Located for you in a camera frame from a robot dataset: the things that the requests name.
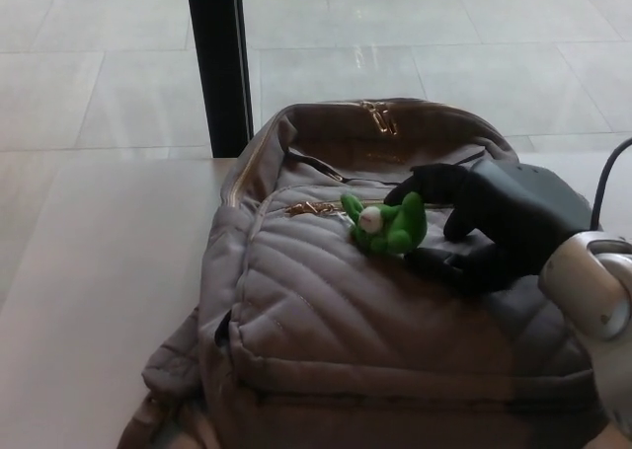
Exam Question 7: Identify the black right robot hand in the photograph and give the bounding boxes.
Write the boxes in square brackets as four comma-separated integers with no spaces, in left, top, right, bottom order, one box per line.
[383,160,601,295]

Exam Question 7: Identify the grey quilted backpack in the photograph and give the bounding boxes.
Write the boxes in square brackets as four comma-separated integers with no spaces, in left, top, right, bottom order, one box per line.
[116,98,613,449]

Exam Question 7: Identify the black window frame post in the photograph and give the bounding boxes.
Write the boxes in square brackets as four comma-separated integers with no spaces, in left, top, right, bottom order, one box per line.
[185,0,255,159]

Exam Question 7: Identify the green plush keychain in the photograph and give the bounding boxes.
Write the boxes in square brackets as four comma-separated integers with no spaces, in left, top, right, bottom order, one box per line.
[340,190,429,254]

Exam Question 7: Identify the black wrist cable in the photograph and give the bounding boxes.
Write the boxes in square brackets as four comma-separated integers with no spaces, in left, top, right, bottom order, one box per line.
[590,137,632,233]

